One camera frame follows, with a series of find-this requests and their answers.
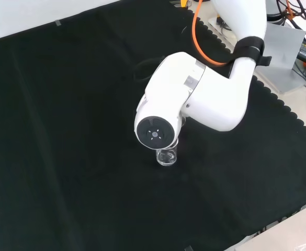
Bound clear glass beaker with spout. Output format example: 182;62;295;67
155;145;179;167

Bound black bench cloth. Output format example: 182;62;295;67
0;0;306;251

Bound small yellow tool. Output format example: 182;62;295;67
169;0;193;8

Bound pale grey board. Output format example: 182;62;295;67
254;21;306;94

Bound orange cable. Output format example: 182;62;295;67
191;0;228;66

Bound black cable bundle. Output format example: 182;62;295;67
275;0;306;30

